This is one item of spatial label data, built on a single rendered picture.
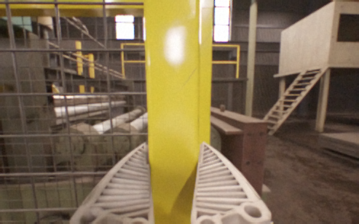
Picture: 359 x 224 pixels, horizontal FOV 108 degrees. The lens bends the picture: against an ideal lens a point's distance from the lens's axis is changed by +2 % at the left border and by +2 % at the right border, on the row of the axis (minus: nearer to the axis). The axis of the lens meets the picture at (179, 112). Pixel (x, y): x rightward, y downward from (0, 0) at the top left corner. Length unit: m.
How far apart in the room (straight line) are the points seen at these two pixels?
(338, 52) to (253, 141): 7.45
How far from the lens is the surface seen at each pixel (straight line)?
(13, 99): 1.39
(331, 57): 8.05
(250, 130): 1.01
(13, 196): 1.64
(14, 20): 1.30
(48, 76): 1.55
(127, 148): 1.10
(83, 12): 0.68
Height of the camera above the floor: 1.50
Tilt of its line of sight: 7 degrees down
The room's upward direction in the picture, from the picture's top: straight up
